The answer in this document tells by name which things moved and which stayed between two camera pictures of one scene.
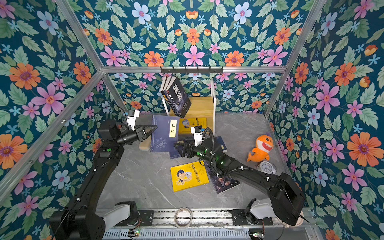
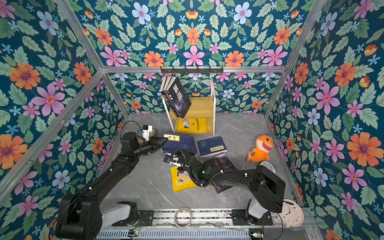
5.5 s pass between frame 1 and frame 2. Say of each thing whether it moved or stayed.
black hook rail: stayed
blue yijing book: moved
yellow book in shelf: stayed
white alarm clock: stayed
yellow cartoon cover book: stayed
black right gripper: moved
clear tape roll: stayed
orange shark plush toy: stayed
